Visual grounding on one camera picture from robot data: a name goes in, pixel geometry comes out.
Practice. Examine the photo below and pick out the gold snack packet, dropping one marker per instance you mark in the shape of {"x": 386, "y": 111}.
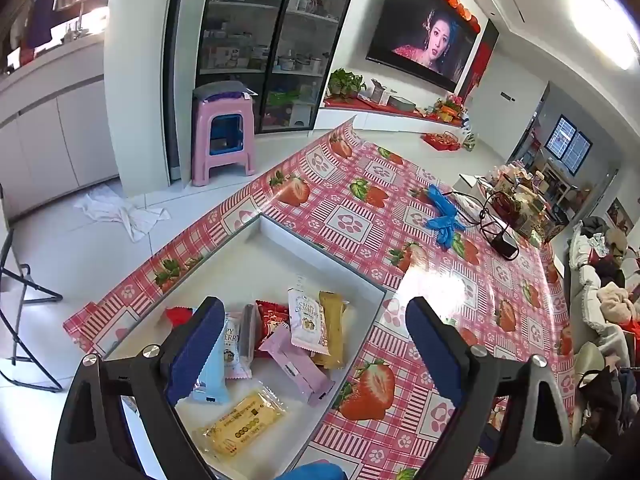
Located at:
{"x": 336, "y": 330}

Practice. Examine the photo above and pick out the white power strip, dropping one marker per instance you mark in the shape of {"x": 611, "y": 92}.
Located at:
{"x": 467, "y": 207}

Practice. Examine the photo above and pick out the lilac snack packet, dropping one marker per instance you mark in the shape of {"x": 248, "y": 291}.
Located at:
{"x": 295, "y": 365}

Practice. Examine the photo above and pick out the black glass display cabinet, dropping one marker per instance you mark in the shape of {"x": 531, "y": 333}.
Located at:
{"x": 260, "y": 35}

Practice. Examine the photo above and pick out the sofa with clothes pile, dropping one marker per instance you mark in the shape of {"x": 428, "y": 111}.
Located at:
{"x": 600, "y": 300}

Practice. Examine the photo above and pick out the white cloth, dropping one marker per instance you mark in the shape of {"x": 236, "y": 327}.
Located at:
{"x": 130, "y": 215}

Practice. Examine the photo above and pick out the small red snack packet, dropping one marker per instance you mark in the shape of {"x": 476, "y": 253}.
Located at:
{"x": 177, "y": 316}

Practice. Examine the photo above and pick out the grey purple stool cushion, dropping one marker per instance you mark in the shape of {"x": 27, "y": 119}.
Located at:
{"x": 220, "y": 91}

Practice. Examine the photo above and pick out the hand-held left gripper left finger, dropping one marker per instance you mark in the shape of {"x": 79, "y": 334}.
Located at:
{"x": 197, "y": 355}

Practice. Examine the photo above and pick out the pink plastic stool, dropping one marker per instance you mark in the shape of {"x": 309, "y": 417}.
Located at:
{"x": 200, "y": 135}

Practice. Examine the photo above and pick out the black folding chair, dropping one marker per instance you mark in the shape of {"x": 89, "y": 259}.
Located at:
{"x": 37, "y": 291}

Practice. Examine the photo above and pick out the dark framed window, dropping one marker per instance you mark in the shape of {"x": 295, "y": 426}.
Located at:
{"x": 567, "y": 142}

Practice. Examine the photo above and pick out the strawberry print tablecloth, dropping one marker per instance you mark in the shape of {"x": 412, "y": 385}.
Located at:
{"x": 350, "y": 220}

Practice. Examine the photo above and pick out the white low cabinets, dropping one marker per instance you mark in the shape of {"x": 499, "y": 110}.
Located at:
{"x": 50, "y": 125}

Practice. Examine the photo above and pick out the white television console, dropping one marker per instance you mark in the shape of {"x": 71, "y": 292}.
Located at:
{"x": 390, "y": 117}

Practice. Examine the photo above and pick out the light blue snack packet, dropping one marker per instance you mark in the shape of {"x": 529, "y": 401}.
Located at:
{"x": 214, "y": 380}

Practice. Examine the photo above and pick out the flower arrangement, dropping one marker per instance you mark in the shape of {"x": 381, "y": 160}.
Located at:
{"x": 450, "y": 106}

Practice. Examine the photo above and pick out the white pink-edged nougat packet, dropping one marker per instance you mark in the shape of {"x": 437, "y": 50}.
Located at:
{"x": 307, "y": 322}
{"x": 234, "y": 355}

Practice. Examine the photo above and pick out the open silver box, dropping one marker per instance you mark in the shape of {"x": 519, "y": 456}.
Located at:
{"x": 381, "y": 92}

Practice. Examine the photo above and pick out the flat grey box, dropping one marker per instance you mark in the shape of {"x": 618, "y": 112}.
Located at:
{"x": 402, "y": 103}

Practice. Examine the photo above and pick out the blue disposable gloves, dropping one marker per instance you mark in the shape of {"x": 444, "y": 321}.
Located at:
{"x": 445, "y": 217}

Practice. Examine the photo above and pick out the red gift basket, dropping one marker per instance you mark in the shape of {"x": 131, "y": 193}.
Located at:
{"x": 441, "y": 140}

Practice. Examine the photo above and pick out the blue cloth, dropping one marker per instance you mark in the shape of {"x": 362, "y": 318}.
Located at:
{"x": 312, "y": 472}

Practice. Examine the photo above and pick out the potted green plant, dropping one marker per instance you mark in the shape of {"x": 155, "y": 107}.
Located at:
{"x": 345, "y": 82}

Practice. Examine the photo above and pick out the black power adapter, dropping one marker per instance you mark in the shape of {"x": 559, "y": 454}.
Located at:
{"x": 505, "y": 246}

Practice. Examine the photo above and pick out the wall television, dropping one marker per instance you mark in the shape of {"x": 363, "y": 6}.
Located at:
{"x": 425, "y": 35}

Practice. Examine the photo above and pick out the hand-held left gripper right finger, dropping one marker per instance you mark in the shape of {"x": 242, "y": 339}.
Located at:
{"x": 435, "y": 355}

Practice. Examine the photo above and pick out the white tray with grey rim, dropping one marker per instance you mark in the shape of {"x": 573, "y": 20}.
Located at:
{"x": 280, "y": 270}

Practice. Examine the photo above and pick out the yellow snack packet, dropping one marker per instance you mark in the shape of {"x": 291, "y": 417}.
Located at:
{"x": 240, "y": 422}

